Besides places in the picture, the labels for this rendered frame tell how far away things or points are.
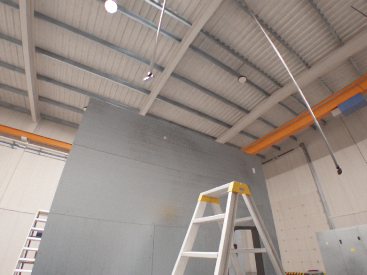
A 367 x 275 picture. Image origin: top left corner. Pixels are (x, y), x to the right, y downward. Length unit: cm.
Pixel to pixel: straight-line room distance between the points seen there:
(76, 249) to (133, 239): 41
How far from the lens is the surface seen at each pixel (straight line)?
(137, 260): 160
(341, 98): 920
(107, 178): 160
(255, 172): 284
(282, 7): 719
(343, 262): 779
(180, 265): 130
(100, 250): 153
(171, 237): 171
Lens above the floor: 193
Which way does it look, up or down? 33 degrees up
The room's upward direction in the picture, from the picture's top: straight up
